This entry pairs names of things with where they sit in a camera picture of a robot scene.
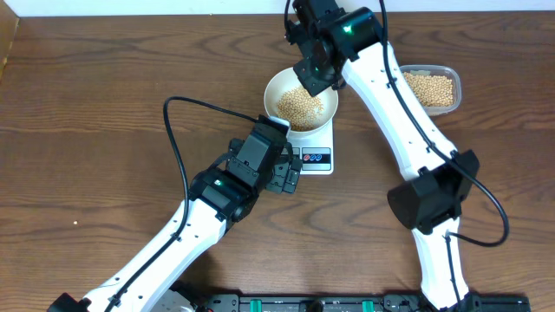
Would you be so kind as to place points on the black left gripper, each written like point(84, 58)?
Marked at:
point(278, 182)

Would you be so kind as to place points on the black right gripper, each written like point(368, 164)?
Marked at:
point(313, 86)

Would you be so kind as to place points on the pile of soybeans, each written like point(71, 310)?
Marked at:
point(431, 90)

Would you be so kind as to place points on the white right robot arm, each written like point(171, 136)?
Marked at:
point(352, 49)

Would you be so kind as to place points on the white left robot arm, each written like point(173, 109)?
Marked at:
point(216, 200)

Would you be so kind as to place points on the white digital kitchen scale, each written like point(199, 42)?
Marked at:
point(315, 148)

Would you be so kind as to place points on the soybeans in bowl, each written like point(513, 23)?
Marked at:
point(300, 109)

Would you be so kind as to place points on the cream bowl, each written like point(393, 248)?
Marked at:
point(286, 80)

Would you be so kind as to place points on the clear plastic container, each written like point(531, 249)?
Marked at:
point(438, 70)

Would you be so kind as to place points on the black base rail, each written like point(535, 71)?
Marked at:
point(387, 303)

